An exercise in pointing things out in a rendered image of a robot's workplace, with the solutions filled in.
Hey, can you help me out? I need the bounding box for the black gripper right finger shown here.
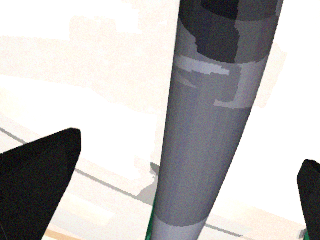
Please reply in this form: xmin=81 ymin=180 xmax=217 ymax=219
xmin=296 ymin=159 xmax=320 ymax=240

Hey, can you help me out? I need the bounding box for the green post with cap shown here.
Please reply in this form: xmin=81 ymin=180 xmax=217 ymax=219
xmin=145 ymin=195 xmax=156 ymax=240

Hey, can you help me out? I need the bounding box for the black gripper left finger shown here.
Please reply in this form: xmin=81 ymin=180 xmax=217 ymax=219
xmin=0 ymin=128 xmax=81 ymax=240

